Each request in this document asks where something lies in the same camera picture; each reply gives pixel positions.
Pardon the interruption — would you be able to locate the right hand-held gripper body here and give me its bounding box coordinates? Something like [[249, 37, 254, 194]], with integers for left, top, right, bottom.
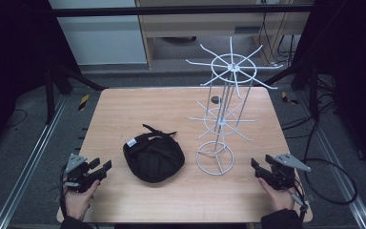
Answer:
[[255, 153, 312, 191]]

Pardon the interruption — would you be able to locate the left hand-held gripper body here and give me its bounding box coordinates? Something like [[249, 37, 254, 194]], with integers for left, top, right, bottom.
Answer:
[[64, 153, 108, 194]]

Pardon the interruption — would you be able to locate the black cap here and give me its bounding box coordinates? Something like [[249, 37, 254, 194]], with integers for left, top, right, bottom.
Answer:
[[122, 123, 186, 184]]

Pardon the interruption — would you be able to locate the white wire display rack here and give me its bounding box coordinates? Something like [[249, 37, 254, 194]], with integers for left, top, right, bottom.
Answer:
[[185, 35, 284, 177]]

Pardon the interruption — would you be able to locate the person's right hand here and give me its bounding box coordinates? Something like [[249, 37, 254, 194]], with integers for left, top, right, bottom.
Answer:
[[257, 177, 297, 213]]

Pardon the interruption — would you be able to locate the person's left hand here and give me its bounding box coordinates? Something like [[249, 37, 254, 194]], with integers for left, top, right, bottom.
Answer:
[[62, 178, 101, 222]]

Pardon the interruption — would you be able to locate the yellow black tape strip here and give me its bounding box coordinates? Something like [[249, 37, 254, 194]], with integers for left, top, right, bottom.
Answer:
[[280, 91, 299, 106], [77, 94, 91, 112]]

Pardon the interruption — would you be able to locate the black stand leg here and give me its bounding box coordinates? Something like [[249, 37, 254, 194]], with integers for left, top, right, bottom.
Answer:
[[261, 61, 320, 122], [44, 61, 109, 125]]

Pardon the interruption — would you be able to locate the white cabinet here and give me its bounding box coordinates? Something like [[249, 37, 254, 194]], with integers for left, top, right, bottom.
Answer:
[[48, 0, 149, 66]]

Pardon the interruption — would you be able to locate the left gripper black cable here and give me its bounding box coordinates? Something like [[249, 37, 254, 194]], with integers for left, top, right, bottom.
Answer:
[[49, 164, 70, 221]]

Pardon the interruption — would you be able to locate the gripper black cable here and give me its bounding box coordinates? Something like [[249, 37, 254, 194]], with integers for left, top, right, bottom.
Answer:
[[49, 164, 70, 221], [286, 157, 359, 221]]

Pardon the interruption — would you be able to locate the aluminium floor rail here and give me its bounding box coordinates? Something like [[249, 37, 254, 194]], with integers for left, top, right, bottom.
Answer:
[[0, 94, 69, 229], [294, 92, 366, 229]]

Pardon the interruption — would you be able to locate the bundle of black floor cables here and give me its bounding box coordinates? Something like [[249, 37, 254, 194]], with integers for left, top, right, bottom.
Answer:
[[280, 75, 341, 140]]

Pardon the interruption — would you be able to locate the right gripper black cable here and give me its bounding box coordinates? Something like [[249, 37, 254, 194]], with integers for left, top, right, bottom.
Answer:
[[286, 157, 359, 221]]

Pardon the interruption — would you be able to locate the thin black floor cable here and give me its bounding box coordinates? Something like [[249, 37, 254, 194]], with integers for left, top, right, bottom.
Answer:
[[4, 108, 29, 129]]

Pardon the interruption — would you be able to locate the black frame bar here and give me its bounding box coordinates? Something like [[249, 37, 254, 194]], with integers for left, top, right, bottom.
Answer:
[[51, 4, 315, 18]]

